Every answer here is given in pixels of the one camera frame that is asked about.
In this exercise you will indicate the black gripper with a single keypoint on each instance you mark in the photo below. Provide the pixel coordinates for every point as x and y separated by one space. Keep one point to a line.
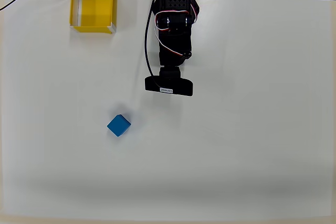
171 61

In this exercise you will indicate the blue cube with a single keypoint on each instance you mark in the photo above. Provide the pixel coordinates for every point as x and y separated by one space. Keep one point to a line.
118 125

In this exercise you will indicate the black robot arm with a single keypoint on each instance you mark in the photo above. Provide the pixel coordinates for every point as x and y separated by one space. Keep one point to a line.
178 1

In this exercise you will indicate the yellow open box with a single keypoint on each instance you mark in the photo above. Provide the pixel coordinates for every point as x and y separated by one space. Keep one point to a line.
95 6

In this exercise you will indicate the black bar-shaped camera with label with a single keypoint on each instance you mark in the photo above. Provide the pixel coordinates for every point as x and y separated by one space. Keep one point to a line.
181 87

